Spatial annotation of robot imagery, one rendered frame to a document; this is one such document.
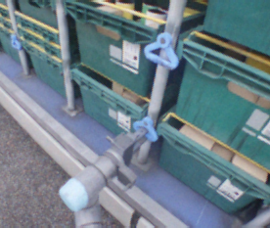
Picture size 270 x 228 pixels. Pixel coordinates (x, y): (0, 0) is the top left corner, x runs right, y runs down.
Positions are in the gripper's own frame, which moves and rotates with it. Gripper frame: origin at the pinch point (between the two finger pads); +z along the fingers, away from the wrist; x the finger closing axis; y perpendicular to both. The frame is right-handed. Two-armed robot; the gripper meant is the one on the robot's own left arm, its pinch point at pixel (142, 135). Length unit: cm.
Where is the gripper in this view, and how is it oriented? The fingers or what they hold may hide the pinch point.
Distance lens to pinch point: 67.7
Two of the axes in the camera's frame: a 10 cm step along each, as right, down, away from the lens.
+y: -7.7, -5.1, 3.9
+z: 6.3, -4.7, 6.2
